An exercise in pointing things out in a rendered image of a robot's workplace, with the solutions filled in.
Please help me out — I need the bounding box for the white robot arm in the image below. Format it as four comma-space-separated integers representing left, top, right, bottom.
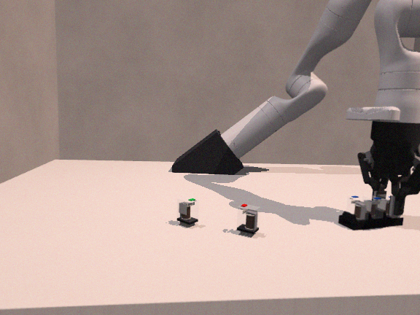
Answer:
221, 0, 420, 159

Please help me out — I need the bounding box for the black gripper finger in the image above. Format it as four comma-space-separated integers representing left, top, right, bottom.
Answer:
357, 151, 389, 197
388, 153, 420, 218

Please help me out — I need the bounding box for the clear relay with red button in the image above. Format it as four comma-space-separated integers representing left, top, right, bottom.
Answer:
237, 204, 260, 237

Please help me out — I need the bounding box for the clear relay with blue button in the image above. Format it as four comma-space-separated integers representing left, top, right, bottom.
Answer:
346, 196, 370, 222
362, 195, 385, 220
377, 194, 393, 219

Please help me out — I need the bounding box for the black rack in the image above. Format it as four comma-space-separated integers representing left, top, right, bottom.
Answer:
338, 211, 404, 230

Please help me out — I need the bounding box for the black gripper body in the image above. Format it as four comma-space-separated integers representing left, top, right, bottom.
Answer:
370, 121, 420, 175

